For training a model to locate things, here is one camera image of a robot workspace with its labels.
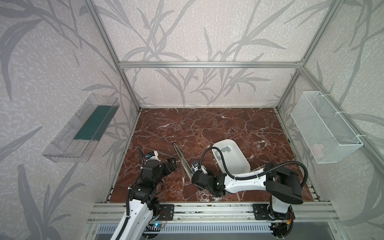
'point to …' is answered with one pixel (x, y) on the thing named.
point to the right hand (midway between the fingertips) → (197, 171)
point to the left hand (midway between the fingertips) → (172, 157)
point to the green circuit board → (156, 225)
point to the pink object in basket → (317, 148)
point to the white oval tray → (236, 159)
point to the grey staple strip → (226, 149)
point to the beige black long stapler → (188, 169)
